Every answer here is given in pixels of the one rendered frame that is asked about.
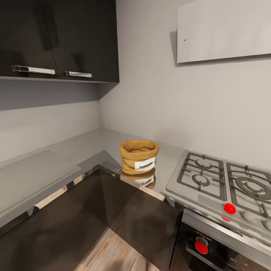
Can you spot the range hood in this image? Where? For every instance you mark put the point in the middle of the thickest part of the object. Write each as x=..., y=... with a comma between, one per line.
x=215, y=29

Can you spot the cabinet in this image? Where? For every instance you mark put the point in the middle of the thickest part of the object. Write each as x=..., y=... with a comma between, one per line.
x=59, y=40

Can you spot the popcorn bag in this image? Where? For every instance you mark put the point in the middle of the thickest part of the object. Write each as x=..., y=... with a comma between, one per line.
x=138, y=156

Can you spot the burner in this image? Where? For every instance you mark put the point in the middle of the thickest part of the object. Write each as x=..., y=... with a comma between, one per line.
x=237, y=191

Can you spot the drop in sink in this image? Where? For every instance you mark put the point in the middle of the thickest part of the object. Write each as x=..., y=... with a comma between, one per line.
x=25, y=179

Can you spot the oven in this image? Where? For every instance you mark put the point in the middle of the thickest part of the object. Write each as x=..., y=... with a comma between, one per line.
x=201, y=247

